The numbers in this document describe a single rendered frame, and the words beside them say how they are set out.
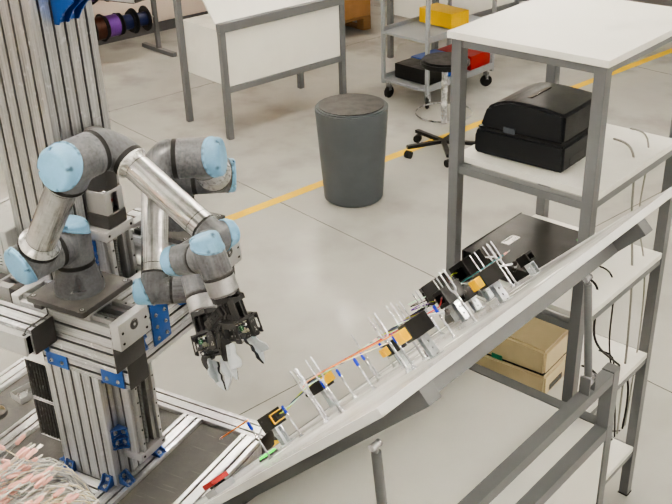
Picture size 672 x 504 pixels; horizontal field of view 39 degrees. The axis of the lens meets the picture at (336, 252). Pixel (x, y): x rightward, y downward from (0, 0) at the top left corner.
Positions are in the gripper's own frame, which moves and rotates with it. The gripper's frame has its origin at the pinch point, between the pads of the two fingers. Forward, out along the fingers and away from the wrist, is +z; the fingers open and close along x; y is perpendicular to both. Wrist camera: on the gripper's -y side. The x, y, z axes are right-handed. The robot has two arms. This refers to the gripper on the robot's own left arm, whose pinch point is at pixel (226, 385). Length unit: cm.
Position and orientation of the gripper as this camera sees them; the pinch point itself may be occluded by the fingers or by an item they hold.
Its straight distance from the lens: 249.3
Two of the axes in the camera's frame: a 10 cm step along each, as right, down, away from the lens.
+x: 9.2, -3.4, -1.8
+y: -2.7, -2.2, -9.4
